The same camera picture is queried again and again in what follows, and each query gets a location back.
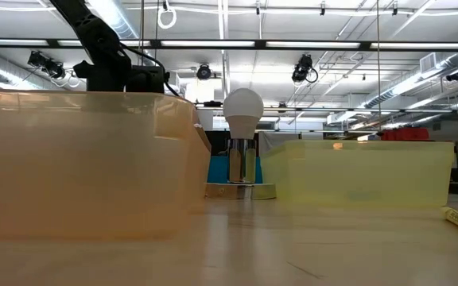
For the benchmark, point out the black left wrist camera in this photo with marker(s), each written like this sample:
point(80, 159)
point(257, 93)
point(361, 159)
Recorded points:
point(147, 79)

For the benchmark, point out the blue plastic bin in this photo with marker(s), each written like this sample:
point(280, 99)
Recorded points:
point(217, 171)

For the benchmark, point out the orange translucent plastic bin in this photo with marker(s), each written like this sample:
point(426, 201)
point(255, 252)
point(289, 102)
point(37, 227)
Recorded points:
point(74, 167)

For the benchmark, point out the yellow translucent plastic bin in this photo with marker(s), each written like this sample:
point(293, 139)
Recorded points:
point(356, 175)

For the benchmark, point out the red box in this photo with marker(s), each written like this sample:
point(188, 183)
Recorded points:
point(406, 134)

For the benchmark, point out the silver air duct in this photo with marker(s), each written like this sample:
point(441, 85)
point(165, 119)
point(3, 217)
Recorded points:
point(109, 6)
point(412, 83)

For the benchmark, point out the black beam with light strips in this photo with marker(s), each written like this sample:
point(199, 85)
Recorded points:
point(261, 44)

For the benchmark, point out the black ceiling camera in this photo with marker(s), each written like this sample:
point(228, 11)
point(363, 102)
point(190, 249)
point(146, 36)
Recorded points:
point(50, 67)
point(204, 72)
point(455, 75)
point(302, 69)

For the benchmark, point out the white bulb chrome lamp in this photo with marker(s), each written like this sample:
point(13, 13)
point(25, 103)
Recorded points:
point(243, 107)

